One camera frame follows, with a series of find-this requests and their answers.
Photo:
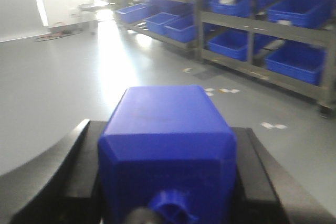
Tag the near grey shelf rack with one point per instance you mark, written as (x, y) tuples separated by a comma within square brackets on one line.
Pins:
[(288, 43)]

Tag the blue bottle part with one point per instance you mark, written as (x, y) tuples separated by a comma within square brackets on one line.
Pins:
[(169, 149)]

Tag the grey shelf rack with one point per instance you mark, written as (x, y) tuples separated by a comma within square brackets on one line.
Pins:
[(169, 21), (288, 43)]

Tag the far grey shelf rack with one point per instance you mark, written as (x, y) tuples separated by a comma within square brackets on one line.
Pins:
[(169, 21)]

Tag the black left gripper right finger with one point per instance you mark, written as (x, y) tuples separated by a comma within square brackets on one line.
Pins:
[(265, 192)]

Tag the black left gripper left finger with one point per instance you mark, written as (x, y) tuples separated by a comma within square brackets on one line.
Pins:
[(60, 185)]

